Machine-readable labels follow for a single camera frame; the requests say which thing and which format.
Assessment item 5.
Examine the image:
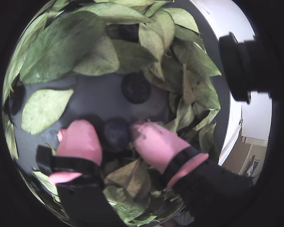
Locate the pink-tipped gripper finger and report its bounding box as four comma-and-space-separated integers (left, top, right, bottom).
36, 119, 124, 227
130, 121, 260, 227

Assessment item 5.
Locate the dark blueberry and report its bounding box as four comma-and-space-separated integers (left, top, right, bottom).
118, 23, 140, 42
121, 72, 152, 105
103, 117, 131, 152

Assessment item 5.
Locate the green leaf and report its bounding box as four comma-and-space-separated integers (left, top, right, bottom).
165, 101, 195, 133
183, 70, 221, 112
164, 8, 201, 34
18, 10, 107, 85
111, 39, 159, 74
104, 159, 152, 198
172, 40, 222, 78
2, 11, 50, 102
198, 122, 216, 154
33, 171, 62, 203
4, 120, 19, 159
138, 10, 176, 81
78, 1, 154, 24
113, 198, 152, 223
20, 88, 74, 135
73, 35, 120, 76

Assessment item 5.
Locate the brown cardboard box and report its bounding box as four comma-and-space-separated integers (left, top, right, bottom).
223, 136, 269, 177

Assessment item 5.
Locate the black cylindrical lens mount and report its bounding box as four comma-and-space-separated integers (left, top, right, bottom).
218, 32, 275, 105

